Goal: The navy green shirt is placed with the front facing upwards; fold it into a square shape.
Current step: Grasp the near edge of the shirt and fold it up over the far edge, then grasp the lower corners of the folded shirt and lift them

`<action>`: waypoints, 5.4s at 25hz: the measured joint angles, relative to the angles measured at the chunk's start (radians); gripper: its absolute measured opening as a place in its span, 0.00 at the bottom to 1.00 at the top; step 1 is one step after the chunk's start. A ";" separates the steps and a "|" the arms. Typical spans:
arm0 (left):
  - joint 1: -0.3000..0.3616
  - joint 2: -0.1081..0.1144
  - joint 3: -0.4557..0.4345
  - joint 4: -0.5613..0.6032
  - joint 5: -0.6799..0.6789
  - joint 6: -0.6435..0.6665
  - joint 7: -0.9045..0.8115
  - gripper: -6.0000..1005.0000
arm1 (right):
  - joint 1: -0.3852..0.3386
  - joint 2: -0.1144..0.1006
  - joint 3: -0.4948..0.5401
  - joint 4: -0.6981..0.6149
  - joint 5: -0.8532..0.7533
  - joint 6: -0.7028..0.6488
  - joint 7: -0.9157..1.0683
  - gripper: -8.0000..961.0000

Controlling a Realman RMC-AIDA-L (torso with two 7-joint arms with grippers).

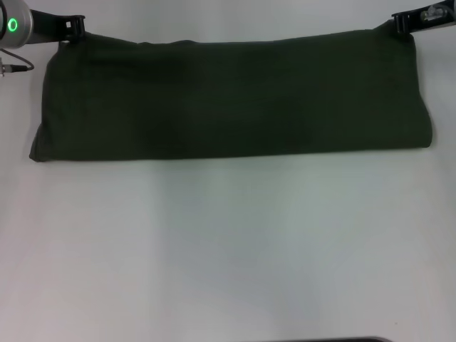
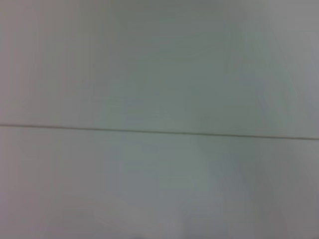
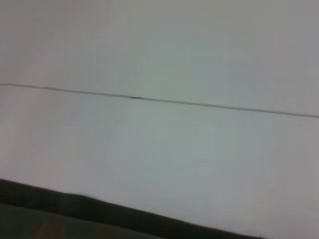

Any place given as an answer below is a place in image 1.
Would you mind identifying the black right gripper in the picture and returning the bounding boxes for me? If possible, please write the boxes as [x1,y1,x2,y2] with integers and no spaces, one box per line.
[390,0,456,37]

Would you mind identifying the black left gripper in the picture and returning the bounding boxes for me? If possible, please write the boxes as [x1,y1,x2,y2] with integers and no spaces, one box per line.
[30,9,87,44]

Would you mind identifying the dark green printed t-shirt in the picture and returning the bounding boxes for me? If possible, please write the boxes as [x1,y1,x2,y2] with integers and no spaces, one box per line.
[28,29,439,164]

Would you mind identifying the left gripper cable connector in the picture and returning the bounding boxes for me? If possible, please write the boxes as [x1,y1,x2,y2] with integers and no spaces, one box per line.
[0,48,36,76]

